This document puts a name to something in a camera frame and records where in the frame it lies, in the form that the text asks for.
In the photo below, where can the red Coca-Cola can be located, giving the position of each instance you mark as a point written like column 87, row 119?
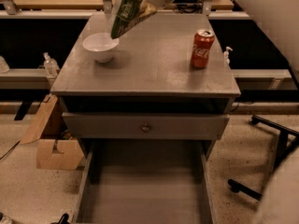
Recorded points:
column 202, row 43

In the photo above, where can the green jalapeno chip bag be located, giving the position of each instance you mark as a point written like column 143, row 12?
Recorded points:
column 126, row 14

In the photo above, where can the grey metal shelf rail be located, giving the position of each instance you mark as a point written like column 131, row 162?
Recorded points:
column 26, row 79

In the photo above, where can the top grey drawer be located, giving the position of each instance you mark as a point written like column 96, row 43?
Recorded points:
column 128, row 126

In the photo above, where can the clear plastic bottle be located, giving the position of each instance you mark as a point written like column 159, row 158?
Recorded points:
column 50, row 65

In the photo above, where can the grey drawer cabinet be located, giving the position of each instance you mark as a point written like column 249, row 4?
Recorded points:
column 149, row 74

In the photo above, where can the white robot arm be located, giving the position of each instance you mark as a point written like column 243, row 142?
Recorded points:
column 244, row 189

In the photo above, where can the white ceramic bowl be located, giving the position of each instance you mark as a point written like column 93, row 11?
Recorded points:
column 101, row 46

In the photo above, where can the brown cardboard box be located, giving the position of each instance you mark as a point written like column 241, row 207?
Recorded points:
column 57, row 148

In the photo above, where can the white pump dispenser bottle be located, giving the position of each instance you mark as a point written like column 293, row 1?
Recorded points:
column 226, row 54

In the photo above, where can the round metal drawer knob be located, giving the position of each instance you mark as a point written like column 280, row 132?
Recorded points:
column 145, row 128

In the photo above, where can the open middle grey drawer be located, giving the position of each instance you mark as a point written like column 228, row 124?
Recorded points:
column 145, row 182

